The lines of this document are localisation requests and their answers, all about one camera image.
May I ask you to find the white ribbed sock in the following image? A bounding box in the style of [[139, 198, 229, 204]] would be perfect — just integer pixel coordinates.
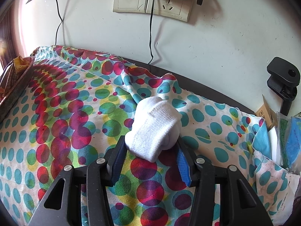
[[125, 96, 182, 162]]

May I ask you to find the light blue cloth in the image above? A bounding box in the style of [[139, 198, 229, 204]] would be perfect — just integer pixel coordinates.
[[252, 122, 272, 159]]

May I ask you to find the blue item in plastic bag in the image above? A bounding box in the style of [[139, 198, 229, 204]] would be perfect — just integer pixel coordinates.
[[285, 117, 300, 174]]

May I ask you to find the brown cardboard box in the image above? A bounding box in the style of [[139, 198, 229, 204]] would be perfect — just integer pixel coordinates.
[[255, 96, 277, 131]]

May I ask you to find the colourful polka dot cloth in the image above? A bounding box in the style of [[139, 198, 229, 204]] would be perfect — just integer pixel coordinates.
[[1, 46, 300, 225]]

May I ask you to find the brown tray with snacks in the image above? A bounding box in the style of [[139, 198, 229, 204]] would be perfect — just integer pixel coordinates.
[[0, 56, 34, 122]]

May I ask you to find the black clamp mount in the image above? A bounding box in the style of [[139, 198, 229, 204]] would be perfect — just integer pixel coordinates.
[[267, 57, 300, 116]]

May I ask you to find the white wall socket plate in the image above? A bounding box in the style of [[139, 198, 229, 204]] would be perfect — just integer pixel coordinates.
[[146, 0, 195, 22]]

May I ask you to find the black adapter cable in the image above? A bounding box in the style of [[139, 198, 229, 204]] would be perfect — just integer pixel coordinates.
[[148, 0, 156, 65]]

